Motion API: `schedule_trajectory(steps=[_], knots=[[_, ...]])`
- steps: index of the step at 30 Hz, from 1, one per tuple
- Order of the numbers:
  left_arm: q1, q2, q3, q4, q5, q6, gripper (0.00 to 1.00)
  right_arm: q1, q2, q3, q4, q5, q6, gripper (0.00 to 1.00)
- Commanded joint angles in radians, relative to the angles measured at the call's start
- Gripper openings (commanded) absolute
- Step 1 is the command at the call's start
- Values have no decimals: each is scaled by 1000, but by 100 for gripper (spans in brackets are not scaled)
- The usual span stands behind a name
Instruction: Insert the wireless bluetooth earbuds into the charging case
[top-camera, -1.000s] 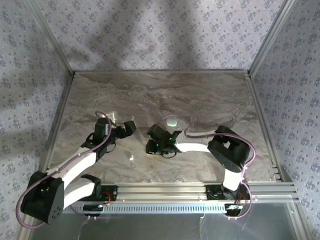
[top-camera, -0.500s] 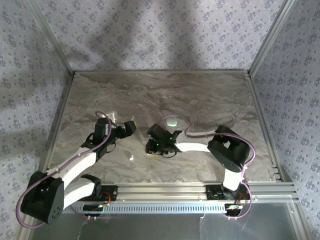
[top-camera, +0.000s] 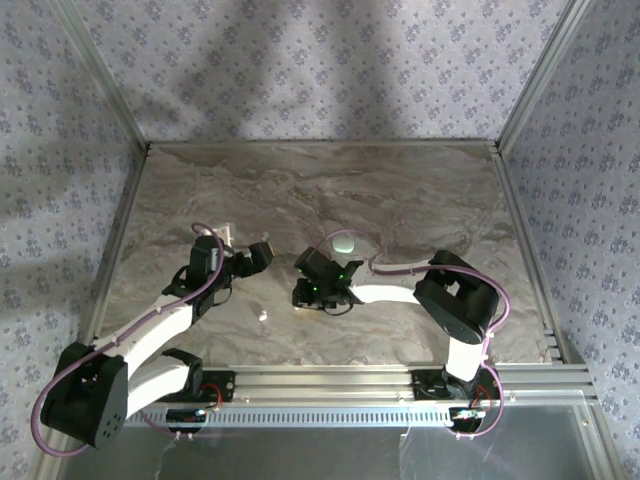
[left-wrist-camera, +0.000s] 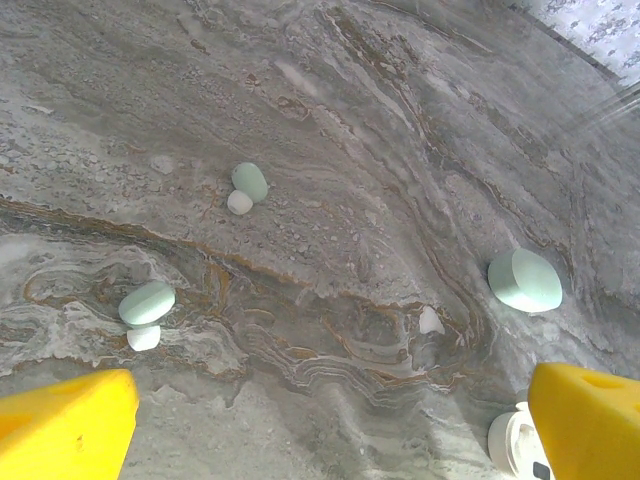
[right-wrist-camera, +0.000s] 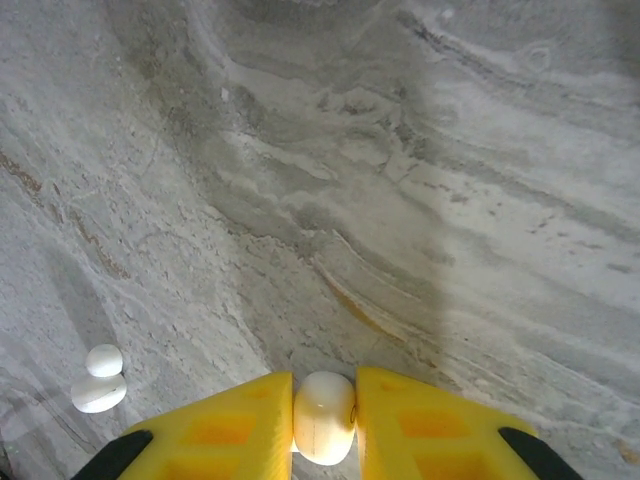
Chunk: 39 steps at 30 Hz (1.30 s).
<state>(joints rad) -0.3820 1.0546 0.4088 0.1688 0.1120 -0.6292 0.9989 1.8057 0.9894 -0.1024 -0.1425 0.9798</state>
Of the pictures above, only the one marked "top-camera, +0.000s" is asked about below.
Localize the black left controller board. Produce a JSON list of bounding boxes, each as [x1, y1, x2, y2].
[[166, 407, 209, 434]]

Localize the black controller board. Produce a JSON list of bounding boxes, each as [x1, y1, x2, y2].
[[166, 407, 209, 434], [448, 406, 487, 432]]

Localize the shiny metal sheet panel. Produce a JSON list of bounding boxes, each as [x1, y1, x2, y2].
[[62, 424, 604, 480]]

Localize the black right controller board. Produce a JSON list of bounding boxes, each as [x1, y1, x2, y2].
[[448, 406, 487, 432]]

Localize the aluminium front frame rail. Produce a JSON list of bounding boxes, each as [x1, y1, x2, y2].
[[54, 363, 599, 404]]

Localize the aluminium side frame rail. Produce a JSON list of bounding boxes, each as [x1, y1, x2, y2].
[[491, 143, 585, 365], [68, 143, 152, 367]]

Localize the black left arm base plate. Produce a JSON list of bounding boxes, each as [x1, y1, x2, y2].
[[145, 370, 236, 402]]

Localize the grey slotted cable duct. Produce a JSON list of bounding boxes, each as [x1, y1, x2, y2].
[[119, 405, 459, 430]]

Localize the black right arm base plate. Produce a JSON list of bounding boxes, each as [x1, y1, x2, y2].
[[412, 368, 504, 401]]

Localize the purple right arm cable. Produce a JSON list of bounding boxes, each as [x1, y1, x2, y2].
[[309, 228, 511, 441]]

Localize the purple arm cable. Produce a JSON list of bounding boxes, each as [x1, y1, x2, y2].
[[30, 222, 226, 457], [309, 228, 511, 441]]

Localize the aluminium frame corner post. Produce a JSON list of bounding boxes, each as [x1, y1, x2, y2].
[[498, 0, 592, 151], [52, 0, 152, 151]]

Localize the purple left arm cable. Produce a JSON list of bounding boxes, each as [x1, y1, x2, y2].
[[30, 222, 226, 457]]

